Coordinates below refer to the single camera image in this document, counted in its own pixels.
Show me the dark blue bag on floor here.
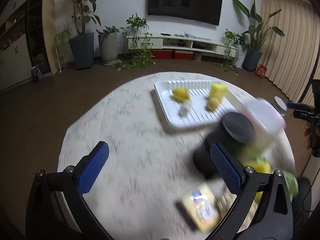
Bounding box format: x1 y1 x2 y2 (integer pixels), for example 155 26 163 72
30 66 43 82

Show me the yellow egg-shaped sponge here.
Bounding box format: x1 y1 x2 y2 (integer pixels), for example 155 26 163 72
172 87 191 102

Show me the red storage box left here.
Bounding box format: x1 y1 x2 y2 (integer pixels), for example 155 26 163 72
152 49 172 59

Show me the yellow rectangular sponge front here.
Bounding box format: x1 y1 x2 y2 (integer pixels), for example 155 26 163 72
209 83 228 98

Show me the tall tree in blue pot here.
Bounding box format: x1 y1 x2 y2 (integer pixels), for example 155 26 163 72
56 0 102 71

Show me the yellow rectangular sponge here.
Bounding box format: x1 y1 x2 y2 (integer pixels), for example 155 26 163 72
209 83 228 98
241 165 273 206

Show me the tan peanut-shaped sponge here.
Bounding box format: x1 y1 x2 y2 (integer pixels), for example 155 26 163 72
207 95 222 111

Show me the bird of paradise plant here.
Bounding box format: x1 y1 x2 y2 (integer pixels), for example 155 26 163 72
233 0 285 72

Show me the white plastic tray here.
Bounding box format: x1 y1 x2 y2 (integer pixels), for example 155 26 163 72
154 79 244 130

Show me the spider plant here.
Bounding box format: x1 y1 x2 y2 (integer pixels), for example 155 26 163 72
53 23 74 71

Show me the red storage box right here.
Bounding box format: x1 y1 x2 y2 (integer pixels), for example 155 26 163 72
174 50 194 60

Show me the small plant on console end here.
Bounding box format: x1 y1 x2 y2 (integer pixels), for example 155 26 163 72
209 29 249 75

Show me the trailing pothos plant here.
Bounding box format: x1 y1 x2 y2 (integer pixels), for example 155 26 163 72
112 13 156 71

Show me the red storage box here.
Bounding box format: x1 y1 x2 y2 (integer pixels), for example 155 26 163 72
152 49 172 59
174 50 194 60

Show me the small white crochet piece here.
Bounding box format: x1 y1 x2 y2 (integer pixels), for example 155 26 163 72
179 100 192 116

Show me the grey trash can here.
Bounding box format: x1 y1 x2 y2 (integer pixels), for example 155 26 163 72
272 96 287 116

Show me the floral tablecloth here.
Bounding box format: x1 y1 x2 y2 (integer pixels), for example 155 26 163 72
56 71 296 240

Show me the person's right hand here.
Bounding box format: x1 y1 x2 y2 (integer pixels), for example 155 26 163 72
304 127 312 150

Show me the white wall cabinet unit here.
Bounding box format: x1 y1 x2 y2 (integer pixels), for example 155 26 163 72
1 0 31 90

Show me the white TV console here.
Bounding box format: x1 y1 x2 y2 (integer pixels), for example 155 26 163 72
126 32 238 59

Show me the green cloth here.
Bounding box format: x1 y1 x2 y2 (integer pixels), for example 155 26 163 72
240 147 299 198

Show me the red gift box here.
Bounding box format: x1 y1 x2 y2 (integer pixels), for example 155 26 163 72
255 64 267 79

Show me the translucent plastic storage box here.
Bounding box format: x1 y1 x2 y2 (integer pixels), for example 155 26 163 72
241 98 286 158

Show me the black cylindrical container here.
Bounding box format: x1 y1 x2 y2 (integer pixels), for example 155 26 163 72
193 112 255 180

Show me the wall-mounted black television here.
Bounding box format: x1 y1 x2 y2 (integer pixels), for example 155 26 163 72
148 0 222 26

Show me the yellow tissue pack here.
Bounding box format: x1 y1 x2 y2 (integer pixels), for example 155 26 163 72
175 183 220 232

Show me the plant in grey ribbed pot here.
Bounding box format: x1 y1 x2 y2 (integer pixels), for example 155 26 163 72
96 26 119 66

